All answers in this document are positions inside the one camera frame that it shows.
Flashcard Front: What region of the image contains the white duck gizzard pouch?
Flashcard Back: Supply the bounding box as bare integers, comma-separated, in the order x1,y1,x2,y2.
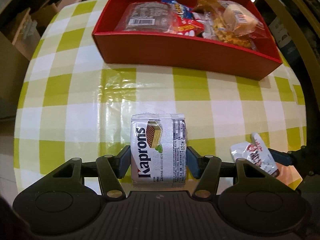
230,132,280,178

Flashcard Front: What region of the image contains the white Kaprons wafer pack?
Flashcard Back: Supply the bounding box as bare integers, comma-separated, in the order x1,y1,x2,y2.
130,113,187,187

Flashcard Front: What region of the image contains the yellow waffle snack bag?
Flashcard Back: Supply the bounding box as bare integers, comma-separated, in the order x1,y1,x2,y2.
202,12,256,50

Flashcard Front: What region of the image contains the white rice cake bag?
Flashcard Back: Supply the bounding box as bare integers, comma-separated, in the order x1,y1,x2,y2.
217,0,265,36

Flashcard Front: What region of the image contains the red snack bag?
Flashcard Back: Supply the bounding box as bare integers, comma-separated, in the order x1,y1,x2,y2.
167,14,204,37

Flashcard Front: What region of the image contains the dark clear snack bag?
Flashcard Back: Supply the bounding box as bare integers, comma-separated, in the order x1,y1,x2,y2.
115,2,174,33

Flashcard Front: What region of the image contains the blue snack pack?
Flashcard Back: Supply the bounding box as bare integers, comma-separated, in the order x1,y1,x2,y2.
161,0,193,19

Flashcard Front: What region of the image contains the green checkered tablecloth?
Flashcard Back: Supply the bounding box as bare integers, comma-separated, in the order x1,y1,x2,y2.
14,0,306,191

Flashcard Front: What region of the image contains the red cardboard box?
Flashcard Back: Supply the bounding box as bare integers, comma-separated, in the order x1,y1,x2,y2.
92,0,282,80

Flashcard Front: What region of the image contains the wooden shelf unit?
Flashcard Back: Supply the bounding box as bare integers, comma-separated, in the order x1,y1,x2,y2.
254,0,320,111

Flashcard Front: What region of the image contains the gold foil snack pack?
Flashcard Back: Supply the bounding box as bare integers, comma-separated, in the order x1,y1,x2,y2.
193,0,221,14

